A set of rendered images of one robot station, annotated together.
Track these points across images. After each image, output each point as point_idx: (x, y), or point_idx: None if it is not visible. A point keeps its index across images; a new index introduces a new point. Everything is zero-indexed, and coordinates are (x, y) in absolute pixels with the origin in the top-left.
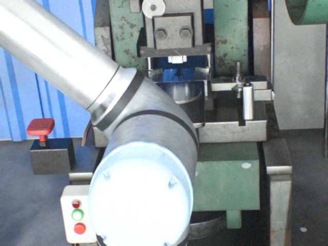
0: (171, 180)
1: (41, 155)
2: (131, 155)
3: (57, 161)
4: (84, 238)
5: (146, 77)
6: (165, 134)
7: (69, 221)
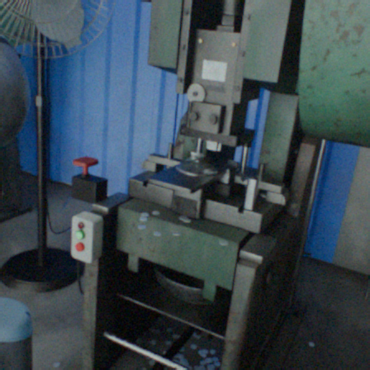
0: None
1: (78, 183)
2: None
3: (87, 192)
4: (83, 256)
5: (4, 45)
6: None
7: (75, 239)
